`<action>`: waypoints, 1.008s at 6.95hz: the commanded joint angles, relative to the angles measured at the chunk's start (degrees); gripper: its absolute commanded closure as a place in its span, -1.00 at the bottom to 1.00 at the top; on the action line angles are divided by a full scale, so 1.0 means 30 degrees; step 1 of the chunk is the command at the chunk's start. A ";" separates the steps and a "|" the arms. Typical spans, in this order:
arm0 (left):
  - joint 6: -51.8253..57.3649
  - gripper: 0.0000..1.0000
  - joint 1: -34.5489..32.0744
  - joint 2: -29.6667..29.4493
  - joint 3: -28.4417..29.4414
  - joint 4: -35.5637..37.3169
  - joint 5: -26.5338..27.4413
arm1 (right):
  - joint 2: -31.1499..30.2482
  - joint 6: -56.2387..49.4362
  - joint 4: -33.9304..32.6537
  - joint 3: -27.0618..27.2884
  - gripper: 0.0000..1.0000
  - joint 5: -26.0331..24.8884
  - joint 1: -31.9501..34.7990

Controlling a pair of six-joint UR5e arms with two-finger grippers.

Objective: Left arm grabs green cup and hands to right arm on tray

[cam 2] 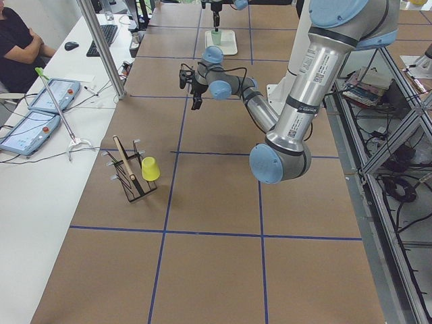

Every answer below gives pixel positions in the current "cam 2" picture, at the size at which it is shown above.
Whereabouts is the yellow cup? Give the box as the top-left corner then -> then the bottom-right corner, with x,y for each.
141,157 -> 161,182

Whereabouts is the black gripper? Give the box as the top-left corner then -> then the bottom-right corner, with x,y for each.
202,0 -> 223,28
190,74 -> 208,110

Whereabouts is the teach pendant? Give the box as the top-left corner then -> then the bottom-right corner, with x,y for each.
1,111 -> 61,156
28,78 -> 81,113

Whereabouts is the cream bear tray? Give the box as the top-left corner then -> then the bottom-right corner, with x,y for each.
205,30 -> 238,56

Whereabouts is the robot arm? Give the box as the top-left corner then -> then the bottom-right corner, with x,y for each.
200,0 -> 249,31
179,1 -> 400,184

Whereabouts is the grabber reaching stick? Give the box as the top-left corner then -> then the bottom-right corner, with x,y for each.
35,67 -> 96,162

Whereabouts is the stack of books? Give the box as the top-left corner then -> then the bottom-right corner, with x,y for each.
342,67 -> 392,107

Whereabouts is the aluminium frame post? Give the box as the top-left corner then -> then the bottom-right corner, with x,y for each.
77,0 -> 126,100

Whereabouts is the green cup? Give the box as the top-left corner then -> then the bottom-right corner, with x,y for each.
211,30 -> 222,46

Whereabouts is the upper teach pendant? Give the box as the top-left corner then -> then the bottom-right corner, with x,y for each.
28,78 -> 81,113

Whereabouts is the lower teach pendant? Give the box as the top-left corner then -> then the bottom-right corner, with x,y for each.
1,111 -> 61,156

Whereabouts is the black keyboard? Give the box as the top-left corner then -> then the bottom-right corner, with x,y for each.
86,24 -> 119,57

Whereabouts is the metal cup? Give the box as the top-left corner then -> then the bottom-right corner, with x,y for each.
130,32 -> 140,50

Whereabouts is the black wire cup rack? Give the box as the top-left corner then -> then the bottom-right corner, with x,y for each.
102,135 -> 157,203

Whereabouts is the seated person black shirt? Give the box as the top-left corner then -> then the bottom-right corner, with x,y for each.
1,2 -> 56,93

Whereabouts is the black marker pen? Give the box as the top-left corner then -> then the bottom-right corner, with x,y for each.
83,86 -> 99,97

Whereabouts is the black computer mouse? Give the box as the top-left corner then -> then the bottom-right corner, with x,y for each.
64,41 -> 79,51

